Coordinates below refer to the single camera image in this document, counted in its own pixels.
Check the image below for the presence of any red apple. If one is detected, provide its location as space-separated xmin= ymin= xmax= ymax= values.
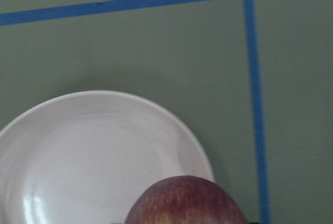
xmin=125 ymin=176 xmax=248 ymax=223

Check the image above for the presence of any pink plate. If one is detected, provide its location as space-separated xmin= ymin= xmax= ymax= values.
xmin=1 ymin=91 xmax=214 ymax=223

